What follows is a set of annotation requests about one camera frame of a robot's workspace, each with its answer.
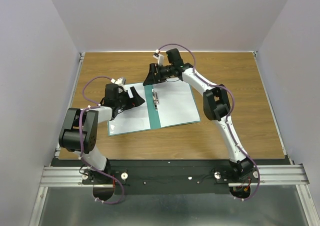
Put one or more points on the left table edge rail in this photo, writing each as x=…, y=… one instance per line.
x=62, y=91

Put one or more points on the white paper sheet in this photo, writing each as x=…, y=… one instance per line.
x=133, y=120
x=176, y=104

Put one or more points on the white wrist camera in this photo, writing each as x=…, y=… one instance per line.
x=120, y=82
x=159, y=57

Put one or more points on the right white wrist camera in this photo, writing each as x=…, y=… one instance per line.
x=159, y=57

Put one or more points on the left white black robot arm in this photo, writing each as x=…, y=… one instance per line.
x=80, y=127

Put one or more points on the aluminium extrusion rail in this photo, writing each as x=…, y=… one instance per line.
x=269, y=175

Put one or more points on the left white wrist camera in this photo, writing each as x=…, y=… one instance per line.
x=120, y=82

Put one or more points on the right table edge rail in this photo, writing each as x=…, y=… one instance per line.
x=284, y=150

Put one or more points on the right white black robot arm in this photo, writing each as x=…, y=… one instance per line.
x=218, y=104

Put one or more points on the metal sheet front panel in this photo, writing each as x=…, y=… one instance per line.
x=271, y=206

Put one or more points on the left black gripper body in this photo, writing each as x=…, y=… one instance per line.
x=124, y=101

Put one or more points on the teal paper folder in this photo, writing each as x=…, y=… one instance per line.
x=146, y=93

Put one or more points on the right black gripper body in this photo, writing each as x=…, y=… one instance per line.
x=164, y=72

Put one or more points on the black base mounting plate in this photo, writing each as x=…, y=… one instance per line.
x=169, y=177

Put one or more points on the metal folder clip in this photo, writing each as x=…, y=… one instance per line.
x=155, y=99

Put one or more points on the table edge rail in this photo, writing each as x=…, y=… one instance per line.
x=284, y=150
x=62, y=91

